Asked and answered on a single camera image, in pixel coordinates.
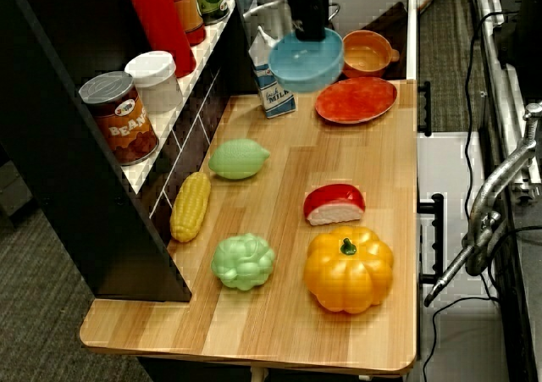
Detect long black cable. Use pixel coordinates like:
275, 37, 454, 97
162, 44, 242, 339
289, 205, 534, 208
463, 10, 518, 201

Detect black cable loop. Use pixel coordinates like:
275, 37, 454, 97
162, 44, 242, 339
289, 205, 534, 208
422, 224, 542, 382

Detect short black drawer handle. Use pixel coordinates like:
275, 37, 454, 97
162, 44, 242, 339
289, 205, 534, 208
416, 80, 433, 137

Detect yellow toy pumpkin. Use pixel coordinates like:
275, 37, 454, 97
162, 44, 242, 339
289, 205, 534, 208
302, 225, 395, 314

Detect light blue bowl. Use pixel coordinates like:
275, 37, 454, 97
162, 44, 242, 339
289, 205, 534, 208
268, 27, 345, 94

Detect orange pot with handles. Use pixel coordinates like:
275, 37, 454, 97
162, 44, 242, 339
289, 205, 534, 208
340, 30, 400, 80

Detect green toy lettuce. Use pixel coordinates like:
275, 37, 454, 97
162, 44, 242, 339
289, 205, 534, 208
210, 232, 276, 291

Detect green toy lemon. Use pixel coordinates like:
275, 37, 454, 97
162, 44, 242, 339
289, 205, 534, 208
207, 138, 271, 180

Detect silver metal pot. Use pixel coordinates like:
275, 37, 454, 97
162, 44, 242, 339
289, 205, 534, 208
241, 0, 340, 40

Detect grey metal clamp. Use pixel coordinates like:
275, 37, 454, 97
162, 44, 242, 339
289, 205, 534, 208
423, 101, 542, 307

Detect beans can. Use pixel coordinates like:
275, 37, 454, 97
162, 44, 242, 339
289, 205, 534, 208
78, 70, 160, 166

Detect aluminium frame rail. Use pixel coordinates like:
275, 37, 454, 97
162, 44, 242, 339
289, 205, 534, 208
468, 0, 535, 197

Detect red orange plate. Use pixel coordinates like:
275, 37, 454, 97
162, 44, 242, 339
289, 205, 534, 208
314, 75, 399, 125

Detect long black drawer handle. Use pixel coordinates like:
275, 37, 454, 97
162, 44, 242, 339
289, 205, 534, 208
416, 192, 445, 285

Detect white blue milk carton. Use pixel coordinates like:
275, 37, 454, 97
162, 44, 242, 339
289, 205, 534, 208
247, 25, 296, 119

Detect white lidded jar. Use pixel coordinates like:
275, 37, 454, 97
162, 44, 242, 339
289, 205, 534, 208
124, 50, 183, 114

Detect black shelf unit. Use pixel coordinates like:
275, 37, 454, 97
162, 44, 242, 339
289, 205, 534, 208
0, 0, 251, 303

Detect orange label bottle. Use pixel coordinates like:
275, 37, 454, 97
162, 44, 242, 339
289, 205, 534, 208
162, 0, 207, 47

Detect yellow toy corn cob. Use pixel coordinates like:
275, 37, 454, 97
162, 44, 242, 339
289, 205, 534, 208
169, 171, 212, 243

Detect red ketchup bottle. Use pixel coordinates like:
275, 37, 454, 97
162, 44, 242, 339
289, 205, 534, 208
129, 0, 197, 79

